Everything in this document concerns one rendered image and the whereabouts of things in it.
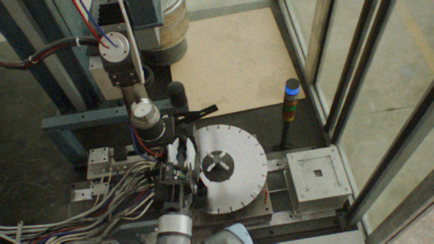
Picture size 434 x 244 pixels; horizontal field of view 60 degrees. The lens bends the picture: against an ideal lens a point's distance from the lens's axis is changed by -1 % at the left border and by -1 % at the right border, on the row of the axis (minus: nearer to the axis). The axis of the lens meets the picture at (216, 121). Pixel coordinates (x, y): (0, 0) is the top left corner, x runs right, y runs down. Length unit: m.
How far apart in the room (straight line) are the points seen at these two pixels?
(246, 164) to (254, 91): 0.49
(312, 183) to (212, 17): 1.07
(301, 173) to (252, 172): 0.18
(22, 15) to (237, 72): 0.91
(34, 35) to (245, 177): 0.86
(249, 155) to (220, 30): 0.84
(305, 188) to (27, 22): 1.07
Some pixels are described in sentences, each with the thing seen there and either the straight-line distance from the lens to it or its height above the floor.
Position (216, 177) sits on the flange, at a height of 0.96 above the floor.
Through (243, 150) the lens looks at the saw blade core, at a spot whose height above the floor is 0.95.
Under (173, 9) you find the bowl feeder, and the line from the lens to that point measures 1.58.
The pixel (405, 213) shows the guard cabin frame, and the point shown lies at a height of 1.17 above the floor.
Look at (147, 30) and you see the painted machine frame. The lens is 1.19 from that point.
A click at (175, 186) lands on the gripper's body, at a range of 0.86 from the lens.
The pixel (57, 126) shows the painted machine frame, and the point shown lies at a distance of 1.41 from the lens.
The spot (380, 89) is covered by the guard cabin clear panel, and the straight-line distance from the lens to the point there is 1.10.
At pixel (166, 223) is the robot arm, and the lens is 0.84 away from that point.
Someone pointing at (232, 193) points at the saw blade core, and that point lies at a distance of 1.24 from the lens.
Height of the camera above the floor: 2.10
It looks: 57 degrees down
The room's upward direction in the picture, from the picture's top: 8 degrees counter-clockwise
